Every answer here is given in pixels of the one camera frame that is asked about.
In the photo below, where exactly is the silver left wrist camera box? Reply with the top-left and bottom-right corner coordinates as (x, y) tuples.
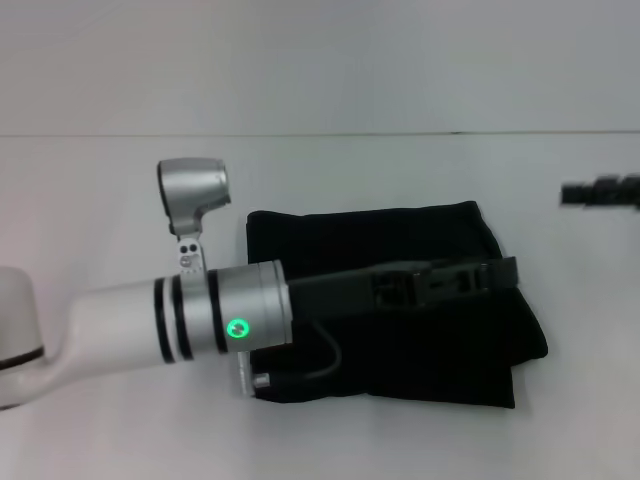
(156, 157), (233, 277)

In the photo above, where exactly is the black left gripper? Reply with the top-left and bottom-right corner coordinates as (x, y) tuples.
(285, 254), (522, 324)

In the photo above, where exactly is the left gripper cable with plug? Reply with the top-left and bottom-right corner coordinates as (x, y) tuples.
(251, 321), (345, 390)

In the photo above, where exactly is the black shirt with FREE print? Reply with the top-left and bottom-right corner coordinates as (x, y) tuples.
(245, 200), (550, 411)

